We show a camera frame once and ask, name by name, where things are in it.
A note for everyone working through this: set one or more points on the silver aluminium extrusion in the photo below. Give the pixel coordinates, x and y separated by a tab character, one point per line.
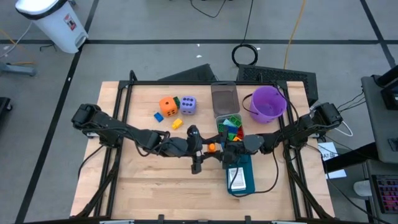
116	222
289	222

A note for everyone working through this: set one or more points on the white trash bin black lid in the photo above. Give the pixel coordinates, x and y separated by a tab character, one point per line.
56	25

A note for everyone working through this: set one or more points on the white paper sheet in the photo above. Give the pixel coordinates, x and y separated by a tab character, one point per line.
339	174
325	147

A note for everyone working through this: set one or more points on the white cylinder object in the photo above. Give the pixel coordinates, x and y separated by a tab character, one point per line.
362	188

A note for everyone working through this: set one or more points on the grey metal floor base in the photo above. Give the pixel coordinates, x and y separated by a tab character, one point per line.
18	69

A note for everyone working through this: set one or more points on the transparent grey plastic bin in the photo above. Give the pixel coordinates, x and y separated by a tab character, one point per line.
225	99

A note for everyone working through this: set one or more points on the purple plastic bucket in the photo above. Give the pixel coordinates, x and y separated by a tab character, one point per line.
267	102

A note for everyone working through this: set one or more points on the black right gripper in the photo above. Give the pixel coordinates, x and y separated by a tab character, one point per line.
245	146

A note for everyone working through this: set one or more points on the purple foam die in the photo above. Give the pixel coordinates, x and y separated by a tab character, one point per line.
188	111

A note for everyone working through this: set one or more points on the long green block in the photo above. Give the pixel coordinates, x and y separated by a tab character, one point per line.
220	127

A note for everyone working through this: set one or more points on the dark keyboard desk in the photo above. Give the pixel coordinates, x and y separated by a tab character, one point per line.
373	217

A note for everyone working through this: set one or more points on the large red block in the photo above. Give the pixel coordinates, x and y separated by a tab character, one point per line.
240	133

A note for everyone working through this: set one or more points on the small blue block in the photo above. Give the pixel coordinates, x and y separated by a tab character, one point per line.
159	117

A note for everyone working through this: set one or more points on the yellow block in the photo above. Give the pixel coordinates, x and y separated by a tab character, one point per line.
177	124

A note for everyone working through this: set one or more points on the black perforated case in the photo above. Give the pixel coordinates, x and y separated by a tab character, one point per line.
273	74

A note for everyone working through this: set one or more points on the small dark green brick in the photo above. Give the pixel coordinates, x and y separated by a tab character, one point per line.
235	120

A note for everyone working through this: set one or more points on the dark green patterned block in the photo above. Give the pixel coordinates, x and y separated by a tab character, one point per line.
177	102

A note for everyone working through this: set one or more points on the backlit keyboard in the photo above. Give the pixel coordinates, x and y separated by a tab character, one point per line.
387	194

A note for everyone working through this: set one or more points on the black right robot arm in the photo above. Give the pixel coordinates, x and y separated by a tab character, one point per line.
295	133

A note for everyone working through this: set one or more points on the orange block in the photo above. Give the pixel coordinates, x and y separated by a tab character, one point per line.
212	147

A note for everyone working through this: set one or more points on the yellow brick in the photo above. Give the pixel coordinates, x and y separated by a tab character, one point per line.
236	139

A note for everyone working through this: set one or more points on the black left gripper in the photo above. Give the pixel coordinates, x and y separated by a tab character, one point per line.
194	146

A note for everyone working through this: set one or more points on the orange foam die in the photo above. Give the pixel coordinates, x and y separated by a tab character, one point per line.
166	104

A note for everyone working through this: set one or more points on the black angled panel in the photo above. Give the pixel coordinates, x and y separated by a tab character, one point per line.
192	74

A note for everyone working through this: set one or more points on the black floor object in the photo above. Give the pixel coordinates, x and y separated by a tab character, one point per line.
5	112

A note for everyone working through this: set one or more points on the teal plastic bin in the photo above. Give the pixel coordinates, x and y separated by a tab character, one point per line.
248	174

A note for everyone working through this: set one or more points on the large blue block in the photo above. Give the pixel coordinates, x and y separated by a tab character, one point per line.
222	144

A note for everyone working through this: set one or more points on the light grey plastic bin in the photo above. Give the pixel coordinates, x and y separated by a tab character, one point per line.
217	118

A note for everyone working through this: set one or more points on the light blue block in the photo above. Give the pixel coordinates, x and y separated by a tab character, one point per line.
227	122

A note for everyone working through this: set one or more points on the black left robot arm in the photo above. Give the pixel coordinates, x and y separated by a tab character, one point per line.
124	130

